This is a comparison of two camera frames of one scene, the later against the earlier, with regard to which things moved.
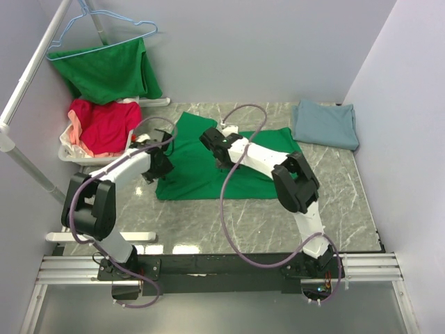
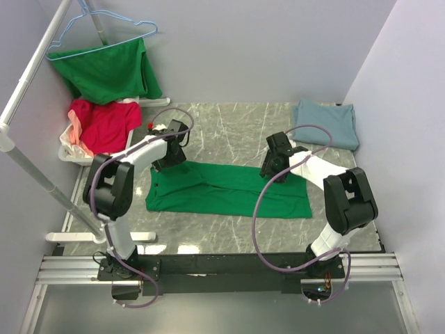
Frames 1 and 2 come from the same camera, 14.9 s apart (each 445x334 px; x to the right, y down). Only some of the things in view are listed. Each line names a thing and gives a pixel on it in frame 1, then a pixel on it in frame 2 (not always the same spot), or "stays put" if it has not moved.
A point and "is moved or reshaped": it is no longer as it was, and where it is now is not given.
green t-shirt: (196, 175) is moved or reshaped
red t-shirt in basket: (106, 128) stays put
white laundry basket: (69, 149) stays put
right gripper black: (229, 165) → (265, 168)
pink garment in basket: (75, 134) stays put
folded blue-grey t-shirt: (329, 124) stays put
